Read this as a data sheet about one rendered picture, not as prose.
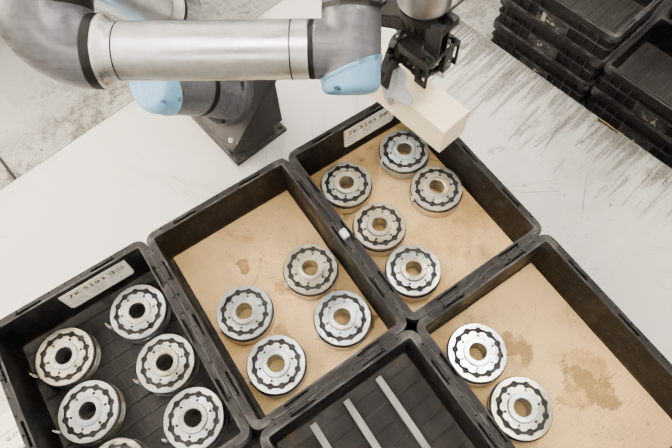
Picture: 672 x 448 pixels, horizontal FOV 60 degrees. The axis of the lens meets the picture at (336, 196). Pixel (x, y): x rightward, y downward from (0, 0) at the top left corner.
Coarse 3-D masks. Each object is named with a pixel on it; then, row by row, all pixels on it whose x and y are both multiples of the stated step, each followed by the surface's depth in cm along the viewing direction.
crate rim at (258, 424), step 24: (264, 168) 110; (288, 168) 110; (192, 216) 106; (168, 264) 102; (360, 264) 101; (192, 312) 98; (384, 336) 95; (216, 360) 94; (360, 360) 93; (312, 384) 92; (240, 408) 91; (288, 408) 92
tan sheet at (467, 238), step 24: (384, 192) 119; (408, 192) 118; (408, 216) 116; (456, 216) 116; (480, 216) 116; (408, 240) 114; (432, 240) 113; (456, 240) 113; (480, 240) 113; (504, 240) 113; (384, 264) 111; (456, 264) 111; (480, 264) 111
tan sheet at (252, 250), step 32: (288, 192) 119; (256, 224) 116; (288, 224) 116; (192, 256) 113; (224, 256) 113; (256, 256) 113; (192, 288) 110; (224, 288) 110; (352, 288) 109; (288, 320) 107; (320, 352) 104; (352, 352) 104
